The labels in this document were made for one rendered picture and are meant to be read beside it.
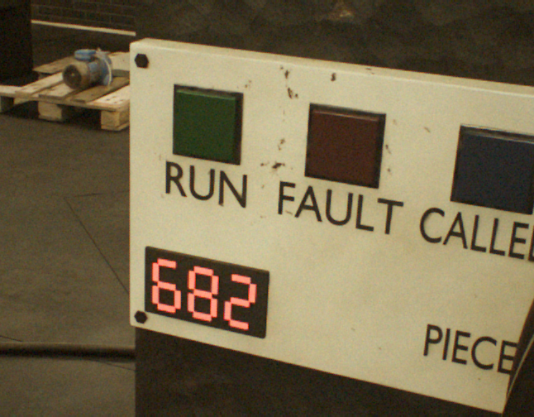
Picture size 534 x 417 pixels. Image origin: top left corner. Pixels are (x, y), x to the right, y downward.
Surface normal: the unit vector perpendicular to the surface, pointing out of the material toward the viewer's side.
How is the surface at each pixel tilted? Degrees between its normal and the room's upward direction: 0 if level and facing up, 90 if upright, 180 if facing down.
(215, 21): 90
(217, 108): 90
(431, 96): 90
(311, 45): 90
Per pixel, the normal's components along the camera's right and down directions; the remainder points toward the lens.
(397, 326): -0.35, 0.32
